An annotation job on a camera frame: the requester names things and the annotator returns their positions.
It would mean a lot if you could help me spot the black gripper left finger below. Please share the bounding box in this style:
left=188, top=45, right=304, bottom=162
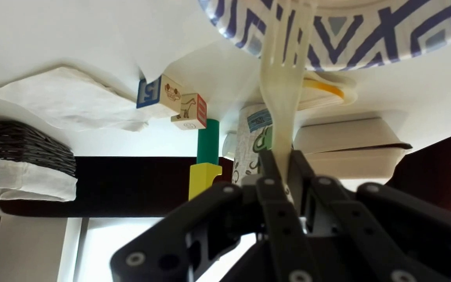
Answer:
left=110, top=150, right=311, bottom=282

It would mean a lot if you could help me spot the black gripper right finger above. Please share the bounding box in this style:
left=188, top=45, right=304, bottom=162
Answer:
left=290, top=150, right=451, bottom=282

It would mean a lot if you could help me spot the white plastic fork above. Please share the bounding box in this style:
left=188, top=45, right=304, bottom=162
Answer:
left=259, top=0, right=318, bottom=178

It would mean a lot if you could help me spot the blue patterned paper plate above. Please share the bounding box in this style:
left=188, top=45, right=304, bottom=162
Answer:
left=199, top=0, right=451, bottom=73

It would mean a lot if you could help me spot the small yellow wooden block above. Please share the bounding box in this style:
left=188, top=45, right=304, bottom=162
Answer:
left=187, top=161, right=224, bottom=202

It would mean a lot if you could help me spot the printed paper cup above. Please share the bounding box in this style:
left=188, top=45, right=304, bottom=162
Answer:
left=232, top=103, right=276, bottom=186

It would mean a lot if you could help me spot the green wooden cylinder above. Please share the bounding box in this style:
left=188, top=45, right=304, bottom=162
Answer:
left=196, top=117, right=223, bottom=166

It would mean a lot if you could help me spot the white foam takeout container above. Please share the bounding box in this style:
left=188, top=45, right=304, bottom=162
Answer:
left=293, top=114, right=414, bottom=181

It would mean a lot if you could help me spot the wooden alphabet cube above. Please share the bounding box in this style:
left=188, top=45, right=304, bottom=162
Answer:
left=170, top=92, right=209, bottom=131

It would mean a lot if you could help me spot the white box of blocks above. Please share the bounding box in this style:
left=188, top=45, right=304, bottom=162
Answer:
left=135, top=73, right=185, bottom=119

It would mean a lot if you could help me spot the white paper napkin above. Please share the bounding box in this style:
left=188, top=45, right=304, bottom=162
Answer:
left=0, top=64, right=151, bottom=133

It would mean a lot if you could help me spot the dark wicker basket white liner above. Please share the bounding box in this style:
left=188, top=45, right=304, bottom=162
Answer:
left=0, top=120, right=80, bottom=203

